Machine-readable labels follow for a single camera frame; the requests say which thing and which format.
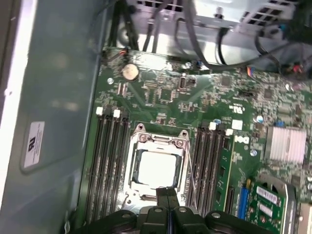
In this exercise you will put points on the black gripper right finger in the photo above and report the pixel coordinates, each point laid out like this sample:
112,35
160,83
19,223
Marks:
195,224

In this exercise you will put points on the green motherboard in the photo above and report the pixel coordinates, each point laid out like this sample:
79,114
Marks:
146,107

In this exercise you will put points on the silver chipset heatsink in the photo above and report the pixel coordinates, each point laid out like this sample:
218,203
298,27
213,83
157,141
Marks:
285,143

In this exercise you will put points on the metal socket cover frame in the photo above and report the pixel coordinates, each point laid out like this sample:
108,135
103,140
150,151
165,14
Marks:
158,145

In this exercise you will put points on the silver metal drive cage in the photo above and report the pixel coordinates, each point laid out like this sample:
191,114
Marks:
210,36

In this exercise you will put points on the blue expansion slot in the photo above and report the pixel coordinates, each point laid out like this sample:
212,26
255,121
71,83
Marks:
244,200

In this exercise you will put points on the silver CPU chip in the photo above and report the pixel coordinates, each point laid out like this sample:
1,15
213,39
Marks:
157,168

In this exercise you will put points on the white wall sticker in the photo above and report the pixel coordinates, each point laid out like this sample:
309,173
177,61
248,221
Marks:
34,143

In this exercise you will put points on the CPU socket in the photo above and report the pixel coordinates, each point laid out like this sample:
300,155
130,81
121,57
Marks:
140,129

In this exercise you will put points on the metal locking lever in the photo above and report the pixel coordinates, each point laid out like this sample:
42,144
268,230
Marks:
191,171

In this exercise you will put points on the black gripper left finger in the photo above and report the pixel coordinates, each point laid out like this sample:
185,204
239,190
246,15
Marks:
136,224

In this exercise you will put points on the black open PC case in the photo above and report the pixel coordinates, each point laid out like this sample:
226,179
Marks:
56,85

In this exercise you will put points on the coin cell battery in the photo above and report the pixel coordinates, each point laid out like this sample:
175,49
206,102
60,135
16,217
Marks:
130,72

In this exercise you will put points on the green RAM stick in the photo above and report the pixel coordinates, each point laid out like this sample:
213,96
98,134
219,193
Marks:
226,158

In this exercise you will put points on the short black expansion slot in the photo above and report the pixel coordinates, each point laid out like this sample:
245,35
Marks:
230,200

